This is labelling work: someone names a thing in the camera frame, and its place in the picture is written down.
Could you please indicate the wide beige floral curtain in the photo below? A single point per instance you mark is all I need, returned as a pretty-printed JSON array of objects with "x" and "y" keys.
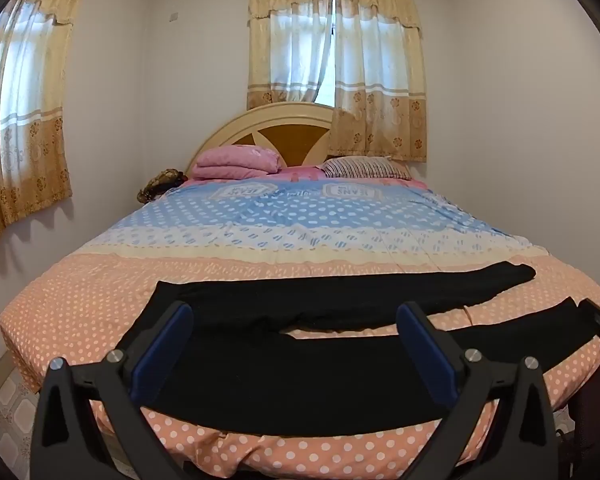
[{"x": 25, "y": 110}]

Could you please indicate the pink pillow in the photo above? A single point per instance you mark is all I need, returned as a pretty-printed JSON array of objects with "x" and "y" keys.
[{"x": 300, "y": 173}]

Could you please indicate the polka dot bed sheet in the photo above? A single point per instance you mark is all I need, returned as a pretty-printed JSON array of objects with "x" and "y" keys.
[{"x": 280, "y": 240}]

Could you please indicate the person's dark clothing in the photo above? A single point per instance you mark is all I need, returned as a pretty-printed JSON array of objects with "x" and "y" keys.
[{"x": 595, "y": 410}]

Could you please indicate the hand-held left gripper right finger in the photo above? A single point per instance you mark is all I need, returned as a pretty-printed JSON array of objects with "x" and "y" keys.
[{"x": 425, "y": 351}]

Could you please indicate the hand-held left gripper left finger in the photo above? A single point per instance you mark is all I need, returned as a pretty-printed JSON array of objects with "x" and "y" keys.
[{"x": 162, "y": 346}]

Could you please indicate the folded pink blanket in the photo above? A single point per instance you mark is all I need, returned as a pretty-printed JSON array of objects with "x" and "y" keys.
[{"x": 235, "y": 162}]

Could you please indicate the striped pillow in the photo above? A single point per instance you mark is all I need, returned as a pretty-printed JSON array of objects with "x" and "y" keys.
[{"x": 365, "y": 167}]

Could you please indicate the narrow beige floral curtain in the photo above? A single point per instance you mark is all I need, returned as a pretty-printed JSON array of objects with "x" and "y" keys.
[{"x": 380, "y": 110}]

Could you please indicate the wooden bed headboard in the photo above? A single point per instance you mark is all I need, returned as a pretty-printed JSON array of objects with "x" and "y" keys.
[{"x": 280, "y": 140}]

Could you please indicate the black pants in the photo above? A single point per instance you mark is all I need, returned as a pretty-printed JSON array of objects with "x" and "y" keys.
[{"x": 330, "y": 380}]

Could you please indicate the brown patterned bag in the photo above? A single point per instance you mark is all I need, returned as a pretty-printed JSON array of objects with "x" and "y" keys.
[{"x": 161, "y": 183}]

